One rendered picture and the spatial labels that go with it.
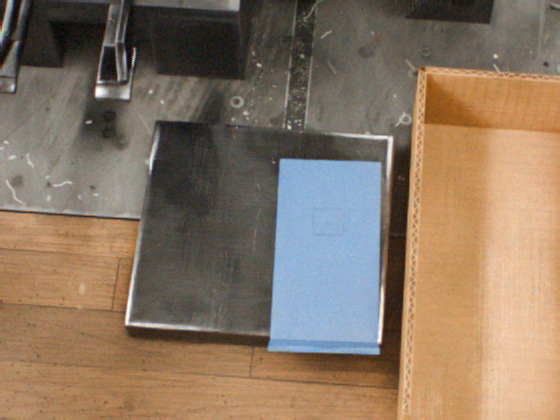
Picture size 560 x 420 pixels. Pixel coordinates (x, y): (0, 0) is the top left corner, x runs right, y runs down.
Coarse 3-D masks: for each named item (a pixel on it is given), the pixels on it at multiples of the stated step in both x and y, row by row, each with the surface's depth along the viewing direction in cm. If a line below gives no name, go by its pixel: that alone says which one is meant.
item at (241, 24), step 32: (0, 32) 95; (32, 32) 94; (64, 32) 98; (160, 32) 93; (192, 32) 93; (224, 32) 93; (32, 64) 98; (160, 64) 97; (192, 64) 97; (224, 64) 96
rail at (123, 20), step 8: (128, 0) 90; (128, 8) 90; (120, 16) 90; (128, 16) 90; (120, 24) 89; (128, 24) 90; (120, 32) 89; (128, 32) 90; (120, 40) 89; (128, 40) 90
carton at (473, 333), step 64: (448, 128) 96; (512, 128) 96; (448, 192) 94; (512, 192) 94; (448, 256) 91; (512, 256) 92; (448, 320) 89; (512, 320) 89; (448, 384) 87; (512, 384) 87
